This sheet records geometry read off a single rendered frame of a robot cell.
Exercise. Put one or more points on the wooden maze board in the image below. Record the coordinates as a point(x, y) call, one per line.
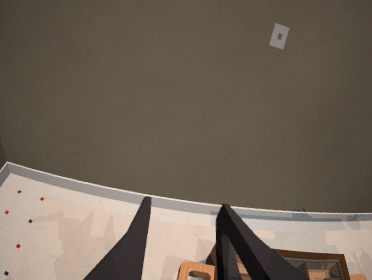
point(315, 266)

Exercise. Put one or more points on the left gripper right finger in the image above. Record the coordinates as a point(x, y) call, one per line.
point(260, 261)

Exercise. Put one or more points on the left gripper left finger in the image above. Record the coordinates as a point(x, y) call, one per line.
point(125, 260)

